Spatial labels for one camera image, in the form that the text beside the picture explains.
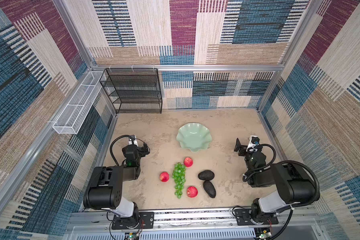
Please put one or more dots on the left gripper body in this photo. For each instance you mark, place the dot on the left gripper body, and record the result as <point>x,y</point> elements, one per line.
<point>142,149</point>

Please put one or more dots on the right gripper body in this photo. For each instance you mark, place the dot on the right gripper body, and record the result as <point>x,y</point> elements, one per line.
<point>241,149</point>

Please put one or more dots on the red fake apple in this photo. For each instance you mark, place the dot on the red fake apple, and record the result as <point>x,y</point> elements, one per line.
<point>164,177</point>
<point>188,162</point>
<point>192,192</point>

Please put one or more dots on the dark fake avocado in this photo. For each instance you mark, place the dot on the dark fake avocado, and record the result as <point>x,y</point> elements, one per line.
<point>206,175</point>
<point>209,189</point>

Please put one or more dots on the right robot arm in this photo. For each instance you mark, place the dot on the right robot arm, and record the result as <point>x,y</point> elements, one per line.
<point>296,185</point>

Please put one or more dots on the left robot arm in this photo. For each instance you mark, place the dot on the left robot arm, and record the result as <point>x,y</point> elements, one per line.
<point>105,189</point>

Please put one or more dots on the light green scalloped bowl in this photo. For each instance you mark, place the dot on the light green scalloped bowl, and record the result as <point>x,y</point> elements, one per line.
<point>194,137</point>

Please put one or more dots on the green fake grape bunch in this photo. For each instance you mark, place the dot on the green fake grape bunch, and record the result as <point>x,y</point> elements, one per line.
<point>179,177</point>

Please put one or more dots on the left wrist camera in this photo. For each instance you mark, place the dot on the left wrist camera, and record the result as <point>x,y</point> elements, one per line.
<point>133,140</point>

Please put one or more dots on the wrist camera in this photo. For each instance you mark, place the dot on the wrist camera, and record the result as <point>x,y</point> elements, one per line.
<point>133,140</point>
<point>253,142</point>

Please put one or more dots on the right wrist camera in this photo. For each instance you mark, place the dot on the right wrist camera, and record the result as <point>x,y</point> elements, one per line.
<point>253,142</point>

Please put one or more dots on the black wire shelf rack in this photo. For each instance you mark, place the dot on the black wire shelf rack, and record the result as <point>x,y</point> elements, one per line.
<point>133,91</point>

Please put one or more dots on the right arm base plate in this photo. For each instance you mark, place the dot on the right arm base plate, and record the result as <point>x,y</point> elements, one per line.
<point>244,217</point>

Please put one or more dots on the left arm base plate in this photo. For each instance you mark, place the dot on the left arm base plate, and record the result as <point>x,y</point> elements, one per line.
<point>144,220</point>

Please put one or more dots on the white wire mesh basket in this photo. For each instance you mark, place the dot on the white wire mesh basket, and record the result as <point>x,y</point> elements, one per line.
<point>75,112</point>

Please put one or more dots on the aluminium front rail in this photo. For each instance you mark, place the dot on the aluminium front rail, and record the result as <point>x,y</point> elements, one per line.
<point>183,219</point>

